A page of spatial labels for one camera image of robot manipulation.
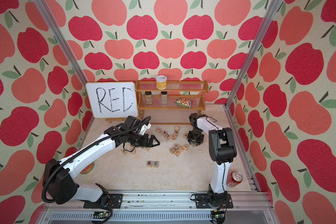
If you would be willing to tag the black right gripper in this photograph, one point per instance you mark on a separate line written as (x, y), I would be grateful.
(198, 142)

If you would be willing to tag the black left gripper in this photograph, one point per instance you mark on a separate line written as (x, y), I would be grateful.
(150, 144)

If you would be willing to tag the wooden block purple R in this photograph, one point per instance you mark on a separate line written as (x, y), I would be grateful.
(149, 164)

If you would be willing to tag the wooden block teal E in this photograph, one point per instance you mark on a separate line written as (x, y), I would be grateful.
(156, 164)

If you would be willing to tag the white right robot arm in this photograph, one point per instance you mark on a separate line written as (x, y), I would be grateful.
(222, 150)

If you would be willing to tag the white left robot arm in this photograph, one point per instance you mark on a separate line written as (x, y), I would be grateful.
(58, 180)

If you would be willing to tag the whiteboard with RED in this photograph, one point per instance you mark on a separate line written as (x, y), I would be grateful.
(112, 100)

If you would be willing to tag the wooden block purple X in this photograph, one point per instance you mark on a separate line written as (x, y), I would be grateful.
(165, 132)

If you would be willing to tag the wooden block purple L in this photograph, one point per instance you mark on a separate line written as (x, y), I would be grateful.
(167, 137)

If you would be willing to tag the wooden block red A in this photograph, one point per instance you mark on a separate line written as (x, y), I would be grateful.
(177, 152)

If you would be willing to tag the plain wooden block lower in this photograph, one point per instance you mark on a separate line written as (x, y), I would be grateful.
(172, 150)

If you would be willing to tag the wooden block green V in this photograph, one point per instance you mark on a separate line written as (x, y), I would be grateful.
(125, 152)

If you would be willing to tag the snack packet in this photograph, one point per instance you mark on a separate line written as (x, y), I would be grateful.
(184, 102)

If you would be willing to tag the wooden two-tier shelf rack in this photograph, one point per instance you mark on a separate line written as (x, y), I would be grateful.
(192, 90)

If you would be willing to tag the spice jar left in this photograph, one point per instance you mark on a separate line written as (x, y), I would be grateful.
(148, 96)

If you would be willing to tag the spice jar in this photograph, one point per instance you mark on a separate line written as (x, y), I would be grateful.
(164, 97)
(148, 96)

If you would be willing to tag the spice jar right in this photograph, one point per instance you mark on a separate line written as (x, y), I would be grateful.
(164, 97)

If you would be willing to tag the red soda can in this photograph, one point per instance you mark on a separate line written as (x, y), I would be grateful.
(234, 179)

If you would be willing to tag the yellow tin can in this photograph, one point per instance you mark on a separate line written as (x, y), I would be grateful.
(161, 82)

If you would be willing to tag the round tin left floor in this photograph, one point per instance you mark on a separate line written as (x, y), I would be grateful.
(88, 169)

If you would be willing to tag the aluminium front rail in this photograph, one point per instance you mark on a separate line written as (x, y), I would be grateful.
(158, 207)

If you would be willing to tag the aluminium corner post right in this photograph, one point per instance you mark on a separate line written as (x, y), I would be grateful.
(257, 42)

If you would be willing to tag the aluminium corner post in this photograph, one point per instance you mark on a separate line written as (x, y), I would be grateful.
(56, 31)
(257, 42)

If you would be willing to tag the aluminium corner post left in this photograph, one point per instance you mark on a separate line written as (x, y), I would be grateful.
(56, 31)

